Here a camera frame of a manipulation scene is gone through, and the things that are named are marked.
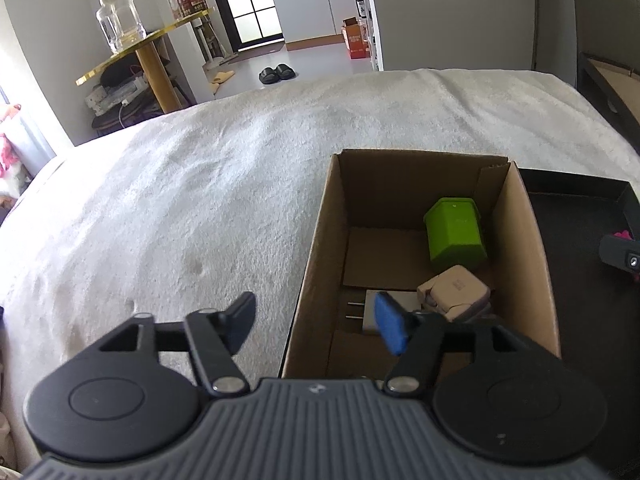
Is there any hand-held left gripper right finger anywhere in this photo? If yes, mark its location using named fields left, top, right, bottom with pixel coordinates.
left=374, top=291, right=536, bottom=395

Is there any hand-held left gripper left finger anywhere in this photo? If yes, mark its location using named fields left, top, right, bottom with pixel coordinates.
left=100, top=291, right=258, bottom=396

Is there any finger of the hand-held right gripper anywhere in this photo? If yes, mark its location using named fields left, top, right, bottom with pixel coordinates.
left=599, top=232, right=640, bottom=273

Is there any pink toy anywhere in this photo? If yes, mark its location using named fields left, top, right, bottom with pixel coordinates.
left=614, top=229, right=640, bottom=281

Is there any white plug charger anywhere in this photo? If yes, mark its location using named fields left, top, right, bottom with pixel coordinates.
left=345, top=289, right=426, bottom=336

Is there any black tray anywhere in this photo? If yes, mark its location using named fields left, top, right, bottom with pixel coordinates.
left=517, top=167, right=640, bottom=480

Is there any beige folding charger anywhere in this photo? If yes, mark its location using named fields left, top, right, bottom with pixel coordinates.
left=416, top=266, right=493, bottom=323

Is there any brown cardboard box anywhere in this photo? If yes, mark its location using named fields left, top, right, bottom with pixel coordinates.
left=280, top=149, right=563, bottom=381

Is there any green hexagonal box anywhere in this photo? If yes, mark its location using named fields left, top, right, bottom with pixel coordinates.
left=423, top=197, right=488, bottom=272

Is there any black box with cardboard liner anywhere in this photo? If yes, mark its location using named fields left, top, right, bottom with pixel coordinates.
left=577, top=51, right=640, bottom=146

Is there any pair of beige slippers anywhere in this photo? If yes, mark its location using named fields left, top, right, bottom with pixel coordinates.
left=207, top=70, right=236, bottom=95

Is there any grey headboard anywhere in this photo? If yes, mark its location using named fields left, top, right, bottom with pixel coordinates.
left=532, top=0, right=640, bottom=91

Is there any white power strip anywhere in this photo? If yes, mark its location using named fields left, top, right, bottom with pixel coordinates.
left=85, top=82, right=146, bottom=111

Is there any gold round side table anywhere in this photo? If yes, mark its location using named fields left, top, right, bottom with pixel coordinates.
left=75, top=5, right=216, bottom=113

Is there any grey door mat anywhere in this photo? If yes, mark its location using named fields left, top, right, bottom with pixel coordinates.
left=235, top=42, right=287, bottom=64

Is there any floral cloth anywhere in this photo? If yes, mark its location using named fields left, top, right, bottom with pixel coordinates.
left=0, top=104, right=36, bottom=196

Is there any orange cardboard box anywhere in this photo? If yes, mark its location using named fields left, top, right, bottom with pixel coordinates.
left=341, top=17, right=371, bottom=59

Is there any black framed glass door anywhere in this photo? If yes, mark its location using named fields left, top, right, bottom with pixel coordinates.
left=202, top=0, right=286, bottom=51

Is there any white cabinet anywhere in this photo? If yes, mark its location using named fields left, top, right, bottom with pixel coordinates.
left=267, top=0, right=368, bottom=51

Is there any clear glass jar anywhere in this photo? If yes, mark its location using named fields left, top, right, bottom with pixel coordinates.
left=96, top=0, right=147, bottom=54

